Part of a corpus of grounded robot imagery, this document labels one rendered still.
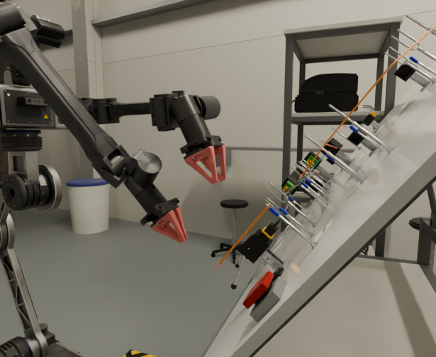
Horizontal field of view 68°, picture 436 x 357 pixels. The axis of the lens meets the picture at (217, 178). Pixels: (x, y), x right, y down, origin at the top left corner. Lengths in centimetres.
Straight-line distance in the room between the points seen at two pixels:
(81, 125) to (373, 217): 62
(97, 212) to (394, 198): 454
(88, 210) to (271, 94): 285
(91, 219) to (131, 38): 266
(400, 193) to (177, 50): 440
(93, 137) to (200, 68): 369
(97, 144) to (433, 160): 65
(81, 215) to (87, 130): 405
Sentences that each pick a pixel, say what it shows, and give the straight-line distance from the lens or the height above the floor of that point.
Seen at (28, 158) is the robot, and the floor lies 126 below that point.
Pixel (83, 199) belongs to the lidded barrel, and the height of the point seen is 49.
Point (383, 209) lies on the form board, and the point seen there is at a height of 126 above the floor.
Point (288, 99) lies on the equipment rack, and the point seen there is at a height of 152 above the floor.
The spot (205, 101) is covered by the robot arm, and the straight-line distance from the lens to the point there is 78.
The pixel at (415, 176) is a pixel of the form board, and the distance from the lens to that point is 42.
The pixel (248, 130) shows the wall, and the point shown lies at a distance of 401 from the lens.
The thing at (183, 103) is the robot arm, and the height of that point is 142.
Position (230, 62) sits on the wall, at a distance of 422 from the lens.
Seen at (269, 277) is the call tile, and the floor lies 113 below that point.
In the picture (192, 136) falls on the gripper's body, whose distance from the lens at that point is 71.
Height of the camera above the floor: 135
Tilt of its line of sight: 8 degrees down
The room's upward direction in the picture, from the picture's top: straight up
